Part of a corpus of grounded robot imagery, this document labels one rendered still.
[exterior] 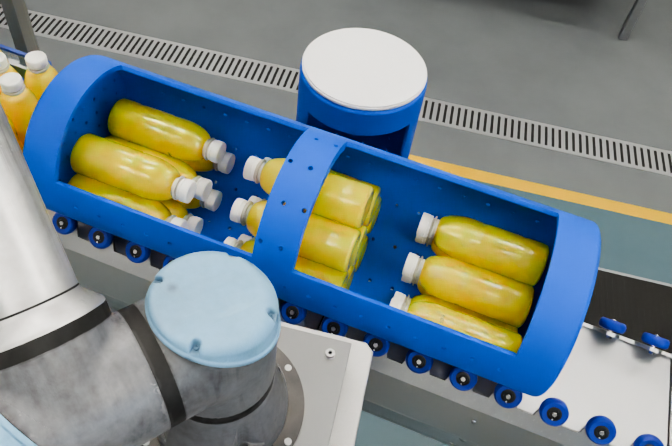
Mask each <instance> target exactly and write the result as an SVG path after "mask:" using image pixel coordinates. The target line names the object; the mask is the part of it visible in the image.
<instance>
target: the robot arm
mask: <svg viewBox="0 0 672 446"><path fill-rule="evenodd" d="M280 331H281V318H280V313H279V305H278V299H277V295H276V292H275V290H274V287H273V285H272V284H271V282H270V280H269V279H268V278H267V276H266V275H265V274H264V273H263V272H262V271H261V270H260V269H259V268H257V267H256V266H255V265H254V264H252V263H250V262H249V261H247V260H245V259H243V258H241V257H235V256H231V255H228V254H227V253H225V252H218V251H201V252H195V253H190V254H187V255H184V256H181V257H179V258H177V259H175V260H173V261H171V262H170V263H168V264H167V265H165V266H164V267H163V268H162V269H161V270H160V271H159V272H158V273H157V274H156V276H155V280H154V281H153V282H152V283H151V285H150V287H149V289H148V291H147V293H146V297H145V298H144V299H142V300H139V301H137V302H135V303H133V304H131V305H129V306H127V307H124V308H122V309H120V310H117V311H116V312H113V313H112V312H111V310H110V308H109V305H108V303H107V301H106V299H105V297H104V295H102V294H100V293H97V292H94V291H92V290H89V289H86V288H84V287H82V286H81V285H80V284H79V282H78V281H77V278H76V276H75V274H74V272H73V269H72V267H71V265H70V262H69V260H68V258H67V255H66V253H65V251H64V248H63V246H62V244H61V241H60V239H59V237H58V234H57V232H56V230H55V227H54V225H53V223H52V221H51V218H50V216H49V214H48V211H47V209H46V207H45V204H44V202H43V200H42V197H41V195H40V193H39V190H38V188H37V186H36V183H35V181H34V179H33V176H32V174H31V172H30V170H29V167H28V165H27V163H26V160H25V158H24V156H23V153H22V151H21V149H20V146H19V144H18V142H17V139H16V137H15V135H14V132H13V130H12V128H11V126H10V123H9V121H8V119H7V116H6V114H5V112H4V109H3V107H2V105H1V102H0V446H141V445H143V444H145V443H147V442H148V441H150V440H152V439H154V438H156V437H157V439H158V441H159V442H160V444H161V446H272V445H273V444H274V442H275V441H276V440H277V438H278V437H279V435H280V433H281V431H282V429H283V426H284V423H285V419H286V415H287V407H288V389H287V384H286V380H285V377H284V374H283V372H282V370H281V368H280V366H279V364H278V363H277V362H276V353H277V341H278V339H279V335H280Z"/></svg>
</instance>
